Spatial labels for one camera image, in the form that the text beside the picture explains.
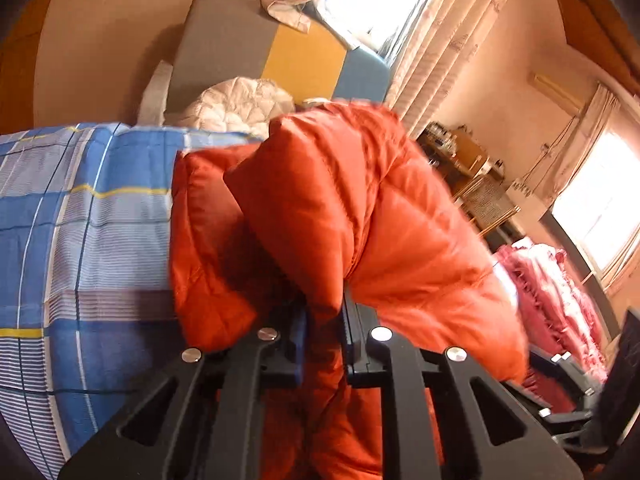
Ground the pink ruffled bedding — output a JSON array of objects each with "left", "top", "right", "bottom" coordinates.
[{"left": 492, "top": 242, "right": 609, "bottom": 414}]

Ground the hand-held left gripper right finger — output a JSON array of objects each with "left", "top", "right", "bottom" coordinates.
[{"left": 342, "top": 285, "right": 585, "bottom": 480}]

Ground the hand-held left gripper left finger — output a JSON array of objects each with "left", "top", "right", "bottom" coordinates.
[{"left": 57, "top": 297, "right": 309, "bottom": 480}]

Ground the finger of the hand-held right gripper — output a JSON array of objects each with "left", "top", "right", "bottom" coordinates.
[
  {"left": 525, "top": 347, "right": 607, "bottom": 402},
  {"left": 505, "top": 380, "right": 603, "bottom": 457}
]

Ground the light grey cushion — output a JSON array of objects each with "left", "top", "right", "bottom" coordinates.
[{"left": 137, "top": 60, "right": 174, "bottom": 127}]

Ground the wooden desk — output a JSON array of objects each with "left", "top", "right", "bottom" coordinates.
[{"left": 417, "top": 122, "right": 507, "bottom": 196}]

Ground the wooden wardrobe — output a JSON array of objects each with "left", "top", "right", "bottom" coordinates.
[{"left": 0, "top": 0, "right": 66, "bottom": 136}]

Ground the beige side curtain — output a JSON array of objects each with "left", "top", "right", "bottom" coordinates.
[{"left": 520, "top": 82, "right": 622, "bottom": 211}]

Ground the wall air conditioner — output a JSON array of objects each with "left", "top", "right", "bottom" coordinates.
[{"left": 529, "top": 71, "right": 587, "bottom": 112}]

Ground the blue plaid bed sheet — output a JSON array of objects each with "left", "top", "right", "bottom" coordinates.
[{"left": 0, "top": 122, "right": 262, "bottom": 480}]

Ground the wicker chair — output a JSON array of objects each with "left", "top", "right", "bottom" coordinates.
[{"left": 452, "top": 177, "right": 522, "bottom": 239}]

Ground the white quilted jacket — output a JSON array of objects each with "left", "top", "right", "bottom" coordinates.
[{"left": 165, "top": 76, "right": 297, "bottom": 139}]

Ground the large side window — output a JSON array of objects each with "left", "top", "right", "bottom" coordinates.
[{"left": 550, "top": 125, "right": 640, "bottom": 282}]

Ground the orange down jacket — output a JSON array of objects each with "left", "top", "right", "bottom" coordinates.
[{"left": 169, "top": 101, "right": 531, "bottom": 480}]

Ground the grey yellow blue headboard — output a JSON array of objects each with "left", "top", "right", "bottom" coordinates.
[{"left": 167, "top": 0, "right": 392, "bottom": 113}]

